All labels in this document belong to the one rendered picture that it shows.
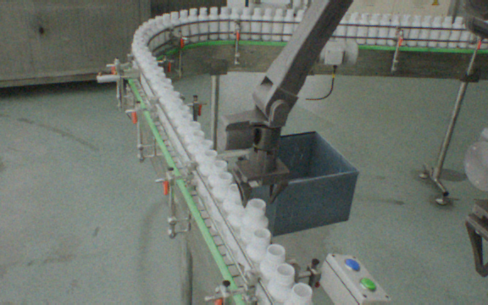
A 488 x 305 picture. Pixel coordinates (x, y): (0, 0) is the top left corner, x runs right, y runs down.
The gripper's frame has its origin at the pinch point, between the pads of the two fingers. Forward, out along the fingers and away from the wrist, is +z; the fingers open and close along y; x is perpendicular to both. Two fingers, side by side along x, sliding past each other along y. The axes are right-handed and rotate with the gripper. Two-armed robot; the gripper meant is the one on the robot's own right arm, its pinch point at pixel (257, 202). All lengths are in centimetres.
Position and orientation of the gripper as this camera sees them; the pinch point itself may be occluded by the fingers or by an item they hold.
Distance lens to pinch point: 109.9
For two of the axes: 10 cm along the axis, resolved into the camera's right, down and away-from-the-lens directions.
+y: -9.3, 1.0, -3.6
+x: 3.7, 4.9, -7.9
